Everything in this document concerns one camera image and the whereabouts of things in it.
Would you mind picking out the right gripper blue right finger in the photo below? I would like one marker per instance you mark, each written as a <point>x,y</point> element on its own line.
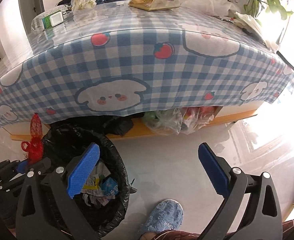
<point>216,168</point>

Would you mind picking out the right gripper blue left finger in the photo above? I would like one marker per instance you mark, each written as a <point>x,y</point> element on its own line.
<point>80,172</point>

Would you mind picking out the yellow silver snack wrapper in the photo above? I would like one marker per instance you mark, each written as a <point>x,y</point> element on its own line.
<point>92,183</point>

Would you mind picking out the red mesh net bag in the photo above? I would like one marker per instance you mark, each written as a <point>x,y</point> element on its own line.
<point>34,148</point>

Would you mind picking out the white plastic medicine bottle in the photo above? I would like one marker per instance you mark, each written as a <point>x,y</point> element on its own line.
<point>56,18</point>

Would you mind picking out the green white medicine box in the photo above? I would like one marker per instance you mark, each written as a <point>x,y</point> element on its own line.
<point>46,22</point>

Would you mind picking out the blue white milk carton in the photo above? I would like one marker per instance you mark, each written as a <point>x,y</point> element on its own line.
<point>109,187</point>

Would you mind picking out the clear bag with yellow wrappers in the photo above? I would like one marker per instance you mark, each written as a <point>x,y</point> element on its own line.
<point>82,5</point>

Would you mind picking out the black item on sofa arm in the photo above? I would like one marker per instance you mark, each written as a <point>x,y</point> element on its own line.
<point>64,2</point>

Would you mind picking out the black trash bin with liner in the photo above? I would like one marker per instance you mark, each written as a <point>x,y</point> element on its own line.
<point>104,197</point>

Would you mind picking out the plastic bags under table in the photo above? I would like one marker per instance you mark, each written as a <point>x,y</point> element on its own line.
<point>179,120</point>

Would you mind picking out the blue fuzzy slipper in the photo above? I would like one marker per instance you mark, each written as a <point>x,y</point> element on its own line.
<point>167,215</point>

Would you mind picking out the blue checkered bear tablecloth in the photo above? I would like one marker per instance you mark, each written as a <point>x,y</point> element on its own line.
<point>119,60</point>

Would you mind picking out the white plastic bag pile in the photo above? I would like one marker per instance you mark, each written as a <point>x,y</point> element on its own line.
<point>210,7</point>

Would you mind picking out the grey interior door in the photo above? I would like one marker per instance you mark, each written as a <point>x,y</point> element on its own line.
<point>29,9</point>

